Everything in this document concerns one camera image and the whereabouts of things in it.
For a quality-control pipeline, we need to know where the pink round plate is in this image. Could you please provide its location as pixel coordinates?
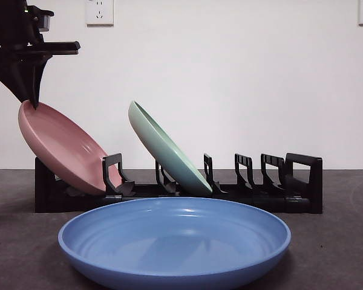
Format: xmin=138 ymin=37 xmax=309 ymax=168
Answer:
xmin=18 ymin=99 xmax=123 ymax=196

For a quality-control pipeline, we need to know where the light green round plate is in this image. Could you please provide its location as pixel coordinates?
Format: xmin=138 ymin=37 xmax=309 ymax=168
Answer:
xmin=128 ymin=100 xmax=214 ymax=198

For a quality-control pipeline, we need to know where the blue round plate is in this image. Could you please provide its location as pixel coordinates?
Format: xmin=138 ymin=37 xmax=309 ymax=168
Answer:
xmin=57 ymin=196 xmax=292 ymax=290

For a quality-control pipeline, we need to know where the black plastic dish rack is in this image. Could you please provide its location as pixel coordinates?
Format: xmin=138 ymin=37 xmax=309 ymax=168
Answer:
xmin=34 ymin=152 xmax=324 ymax=215

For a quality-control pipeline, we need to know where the left wrist grey camera box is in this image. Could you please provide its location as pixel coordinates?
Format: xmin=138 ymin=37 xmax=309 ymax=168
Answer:
xmin=32 ymin=5 xmax=55 ymax=33

